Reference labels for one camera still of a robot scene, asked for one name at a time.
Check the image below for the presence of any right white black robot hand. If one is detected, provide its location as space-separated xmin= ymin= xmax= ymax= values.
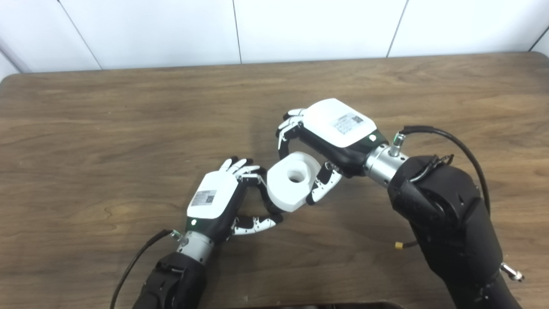
xmin=277 ymin=98 xmax=378 ymax=206

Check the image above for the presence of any round white piece with holes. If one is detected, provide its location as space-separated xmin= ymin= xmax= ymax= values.
xmin=266 ymin=151 xmax=321 ymax=213

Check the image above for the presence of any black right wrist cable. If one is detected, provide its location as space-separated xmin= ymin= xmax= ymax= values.
xmin=388 ymin=125 xmax=525 ymax=282

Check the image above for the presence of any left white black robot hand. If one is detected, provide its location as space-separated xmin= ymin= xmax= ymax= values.
xmin=185 ymin=157 xmax=284 ymax=245

